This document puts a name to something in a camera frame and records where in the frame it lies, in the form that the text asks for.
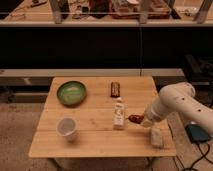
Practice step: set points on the green bowl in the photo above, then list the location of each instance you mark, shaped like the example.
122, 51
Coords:
71, 93

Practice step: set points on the clear plastic cup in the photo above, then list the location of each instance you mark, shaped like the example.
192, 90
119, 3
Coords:
66, 128

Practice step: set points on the blue box on floor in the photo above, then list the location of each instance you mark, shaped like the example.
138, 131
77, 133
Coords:
196, 134

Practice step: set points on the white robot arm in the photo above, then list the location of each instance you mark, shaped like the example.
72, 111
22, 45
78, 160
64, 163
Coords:
179, 97

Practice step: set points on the white squeeze tube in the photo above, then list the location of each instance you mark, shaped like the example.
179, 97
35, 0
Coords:
119, 115

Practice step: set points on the brown chocolate bar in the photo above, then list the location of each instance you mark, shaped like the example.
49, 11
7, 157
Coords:
115, 89

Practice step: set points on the red pepper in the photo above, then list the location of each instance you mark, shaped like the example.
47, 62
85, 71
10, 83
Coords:
137, 119

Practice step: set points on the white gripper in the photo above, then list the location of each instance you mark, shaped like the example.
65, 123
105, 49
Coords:
150, 117

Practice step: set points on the wooden table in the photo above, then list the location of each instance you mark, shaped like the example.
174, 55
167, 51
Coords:
96, 136

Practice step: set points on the long workbench shelf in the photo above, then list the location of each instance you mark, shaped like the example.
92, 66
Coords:
106, 13

